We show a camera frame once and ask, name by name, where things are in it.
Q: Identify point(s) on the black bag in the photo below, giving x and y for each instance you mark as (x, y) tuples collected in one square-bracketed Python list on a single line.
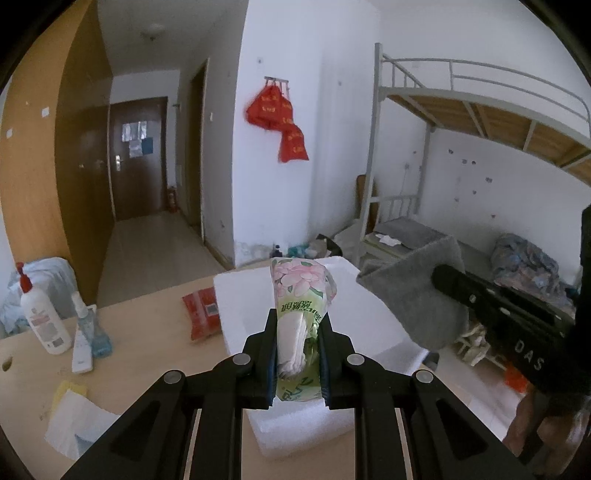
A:
[(328, 244)]

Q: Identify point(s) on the dark wooden door frame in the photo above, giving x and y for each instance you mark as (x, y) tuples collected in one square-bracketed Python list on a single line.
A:
[(196, 138)]

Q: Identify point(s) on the crumpled printed blanket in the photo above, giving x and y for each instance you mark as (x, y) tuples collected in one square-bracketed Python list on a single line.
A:
[(521, 263)]

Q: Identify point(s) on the white door notice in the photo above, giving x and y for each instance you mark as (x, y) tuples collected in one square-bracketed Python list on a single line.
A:
[(134, 131)]

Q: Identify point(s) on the white foam box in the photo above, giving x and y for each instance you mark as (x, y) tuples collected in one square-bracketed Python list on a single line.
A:
[(240, 300)]

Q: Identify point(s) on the bin with pale blue bag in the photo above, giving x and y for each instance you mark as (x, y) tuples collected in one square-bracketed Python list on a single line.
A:
[(46, 272)]

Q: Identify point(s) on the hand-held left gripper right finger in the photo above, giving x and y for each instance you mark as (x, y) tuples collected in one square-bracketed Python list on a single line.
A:
[(324, 364)]

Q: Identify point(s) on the person's right hand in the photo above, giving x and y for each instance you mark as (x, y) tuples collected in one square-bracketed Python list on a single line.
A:
[(558, 438)]

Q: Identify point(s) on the yellow mesh cloth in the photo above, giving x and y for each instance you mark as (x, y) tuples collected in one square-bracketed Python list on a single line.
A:
[(69, 388)]

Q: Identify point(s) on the blue spray bottle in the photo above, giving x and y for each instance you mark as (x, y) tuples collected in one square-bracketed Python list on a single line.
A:
[(99, 340)]

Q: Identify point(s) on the red fire extinguisher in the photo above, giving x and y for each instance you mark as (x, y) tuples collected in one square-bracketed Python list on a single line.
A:
[(172, 201)]

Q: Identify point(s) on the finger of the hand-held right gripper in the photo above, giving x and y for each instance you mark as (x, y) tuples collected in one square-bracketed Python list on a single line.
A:
[(455, 281)]

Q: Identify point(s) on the dark small bottle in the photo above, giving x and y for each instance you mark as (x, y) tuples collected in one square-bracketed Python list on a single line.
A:
[(277, 251)]

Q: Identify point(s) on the white metal bunk bed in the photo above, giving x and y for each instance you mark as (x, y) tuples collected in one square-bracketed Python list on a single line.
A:
[(376, 138)]

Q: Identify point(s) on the floral tissue pack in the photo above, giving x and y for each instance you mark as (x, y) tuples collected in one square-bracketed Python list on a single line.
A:
[(300, 286)]

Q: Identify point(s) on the white remote control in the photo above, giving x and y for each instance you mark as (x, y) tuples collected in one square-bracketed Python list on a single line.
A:
[(82, 357)]

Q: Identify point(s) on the grey bed mat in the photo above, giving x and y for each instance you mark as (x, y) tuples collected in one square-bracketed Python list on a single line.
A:
[(406, 230)]

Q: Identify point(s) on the white pump lotion bottle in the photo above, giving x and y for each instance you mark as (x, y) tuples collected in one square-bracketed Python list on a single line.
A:
[(44, 323)]

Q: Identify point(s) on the blue door notice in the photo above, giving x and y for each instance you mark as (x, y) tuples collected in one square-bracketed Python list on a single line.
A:
[(147, 146)]

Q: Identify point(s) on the grey towel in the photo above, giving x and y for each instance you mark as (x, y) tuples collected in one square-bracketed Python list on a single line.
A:
[(415, 295)]

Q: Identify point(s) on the red cloth bag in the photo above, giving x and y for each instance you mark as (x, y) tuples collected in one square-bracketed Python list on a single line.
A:
[(293, 145), (285, 110), (259, 110)]

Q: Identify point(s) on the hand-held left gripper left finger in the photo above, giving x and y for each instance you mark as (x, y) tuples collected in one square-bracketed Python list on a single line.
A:
[(272, 355)]

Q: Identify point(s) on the light wooden wardrobe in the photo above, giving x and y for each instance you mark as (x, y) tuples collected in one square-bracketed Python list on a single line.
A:
[(37, 184)]

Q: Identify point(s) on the red flat packet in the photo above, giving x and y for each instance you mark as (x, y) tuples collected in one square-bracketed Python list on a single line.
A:
[(203, 316)]

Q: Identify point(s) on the dark wooden door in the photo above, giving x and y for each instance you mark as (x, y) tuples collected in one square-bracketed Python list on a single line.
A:
[(138, 189)]

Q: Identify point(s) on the wall hook rack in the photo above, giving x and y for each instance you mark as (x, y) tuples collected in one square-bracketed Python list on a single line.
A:
[(277, 80)]

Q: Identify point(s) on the ceiling lamp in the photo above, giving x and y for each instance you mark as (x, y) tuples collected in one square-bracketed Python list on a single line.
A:
[(152, 33)]

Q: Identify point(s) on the white tissue paper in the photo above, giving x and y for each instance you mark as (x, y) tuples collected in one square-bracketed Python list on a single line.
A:
[(78, 417)]

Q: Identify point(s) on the crumpled white tissue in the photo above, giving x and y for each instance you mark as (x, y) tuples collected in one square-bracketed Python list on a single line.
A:
[(388, 239)]

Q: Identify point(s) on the brown rolled mat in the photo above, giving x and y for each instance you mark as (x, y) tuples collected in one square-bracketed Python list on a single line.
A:
[(364, 198)]

